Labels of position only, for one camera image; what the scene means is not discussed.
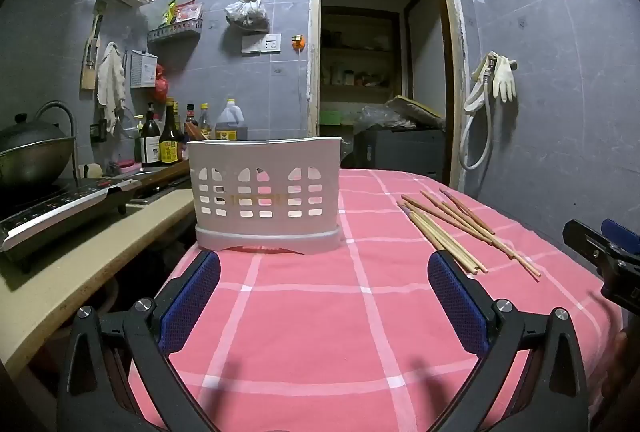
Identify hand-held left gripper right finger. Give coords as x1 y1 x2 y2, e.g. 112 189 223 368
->
427 249 591 432

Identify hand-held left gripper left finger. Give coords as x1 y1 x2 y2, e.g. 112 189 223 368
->
56 249 222 432

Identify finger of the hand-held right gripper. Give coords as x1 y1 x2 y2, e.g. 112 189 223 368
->
601 218 640 258
562 219 620 264

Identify pile of wooden chopsticks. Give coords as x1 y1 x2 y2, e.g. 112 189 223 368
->
396 187 542 282

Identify white plastic utensil basket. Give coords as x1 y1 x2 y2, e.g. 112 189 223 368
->
185 137 343 255

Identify beige kitchen counter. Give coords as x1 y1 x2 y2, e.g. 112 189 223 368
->
0 185 208 378

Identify brown wooden cutting board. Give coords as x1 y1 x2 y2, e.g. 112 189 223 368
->
132 159 192 193

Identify pink checked tablecloth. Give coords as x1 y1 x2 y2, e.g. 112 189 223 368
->
127 167 626 432

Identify dark bottle yellow label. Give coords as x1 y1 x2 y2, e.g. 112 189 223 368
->
159 98 185 164

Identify dark bottle white label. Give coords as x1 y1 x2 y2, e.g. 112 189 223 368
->
141 102 162 167

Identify black induction cooker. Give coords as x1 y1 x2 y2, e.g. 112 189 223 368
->
0 177 143 273

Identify black cabinet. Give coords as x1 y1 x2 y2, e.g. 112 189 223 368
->
352 126 447 185

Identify large oil jug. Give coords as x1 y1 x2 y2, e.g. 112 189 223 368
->
215 99 249 142

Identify sauce bottle red cap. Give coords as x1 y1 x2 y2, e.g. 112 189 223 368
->
184 104 201 140

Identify white rubber gloves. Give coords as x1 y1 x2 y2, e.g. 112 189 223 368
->
492 55 517 103

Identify clear plastic strainer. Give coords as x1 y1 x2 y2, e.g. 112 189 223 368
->
117 109 143 140

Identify brown cardboard sheet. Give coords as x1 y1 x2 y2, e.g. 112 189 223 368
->
385 95 446 129

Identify curved metal faucet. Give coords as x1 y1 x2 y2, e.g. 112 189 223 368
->
32 100 78 173

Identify crumpled clear plastic bag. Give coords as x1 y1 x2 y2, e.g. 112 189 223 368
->
352 105 416 133

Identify red plastic bag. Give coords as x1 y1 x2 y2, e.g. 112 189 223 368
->
153 64 170 103

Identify dark metal wok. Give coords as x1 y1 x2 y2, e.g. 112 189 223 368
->
0 112 76 190

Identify white dish cloth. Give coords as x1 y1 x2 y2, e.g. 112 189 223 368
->
96 42 127 135

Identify metal box grater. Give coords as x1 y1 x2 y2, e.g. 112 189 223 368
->
130 50 159 88

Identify wooden knife holder board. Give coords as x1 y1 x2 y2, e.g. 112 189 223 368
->
80 0 104 90

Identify wooden shelf unit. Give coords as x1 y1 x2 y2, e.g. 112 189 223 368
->
320 10 401 103

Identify red snack packet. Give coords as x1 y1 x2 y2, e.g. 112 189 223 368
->
175 1 203 22

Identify hanging clear plastic bag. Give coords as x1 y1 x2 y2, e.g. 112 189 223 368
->
224 0 271 33

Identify white shower hose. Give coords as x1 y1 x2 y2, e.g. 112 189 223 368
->
459 51 501 172

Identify white wall socket panel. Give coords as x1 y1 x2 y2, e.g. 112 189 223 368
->
241 33 282 56

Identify grey wall rack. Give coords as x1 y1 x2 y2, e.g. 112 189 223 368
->
147 18 205 44

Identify wooden door frame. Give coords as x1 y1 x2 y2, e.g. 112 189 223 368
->
306 0 469 193

